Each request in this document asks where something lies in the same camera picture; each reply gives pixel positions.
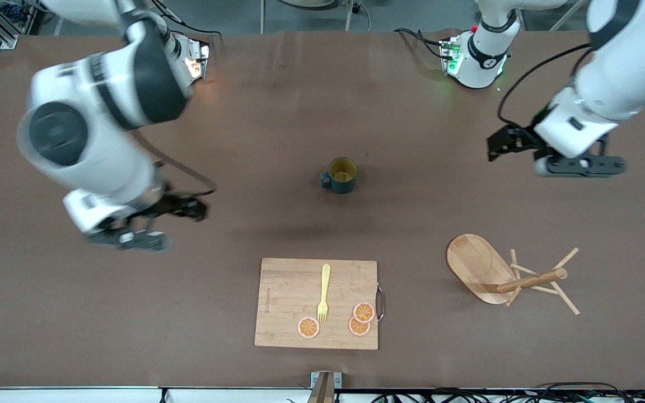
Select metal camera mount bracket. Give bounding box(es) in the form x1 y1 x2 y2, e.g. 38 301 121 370
307 371 343 403

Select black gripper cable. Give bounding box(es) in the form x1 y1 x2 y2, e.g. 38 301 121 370
496 44 592 128
132 132 217 198

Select wooden cup rack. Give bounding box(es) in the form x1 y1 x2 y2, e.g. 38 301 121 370
446 233 581 316

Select black looped cable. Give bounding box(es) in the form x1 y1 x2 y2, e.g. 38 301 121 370
532 382 634 403

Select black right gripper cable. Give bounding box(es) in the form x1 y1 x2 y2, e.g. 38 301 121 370
132 132 217 198

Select teal cup yellow inside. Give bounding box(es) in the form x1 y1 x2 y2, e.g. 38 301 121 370
321 157 358 195

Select black arm base cable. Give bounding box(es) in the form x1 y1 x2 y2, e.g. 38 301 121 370
394 27 447 59
152 0 222 40

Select black left arm base cable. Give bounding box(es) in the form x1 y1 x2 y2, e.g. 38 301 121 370
394 27 447 59

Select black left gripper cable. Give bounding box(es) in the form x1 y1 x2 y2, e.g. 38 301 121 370
496 44 592 128

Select black right arm base cable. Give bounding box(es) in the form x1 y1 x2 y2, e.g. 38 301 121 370
152 0 222 40

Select wooden cutting board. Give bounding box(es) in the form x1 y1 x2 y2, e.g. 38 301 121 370
254 257 386 351

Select black tangled cable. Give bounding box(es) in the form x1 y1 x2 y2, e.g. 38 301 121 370
370 388 494 403

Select yellow plastic fork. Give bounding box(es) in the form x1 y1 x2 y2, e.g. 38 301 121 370
317 264 331 324

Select metal stand legs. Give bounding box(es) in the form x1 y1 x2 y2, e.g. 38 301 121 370
260 0 371 33

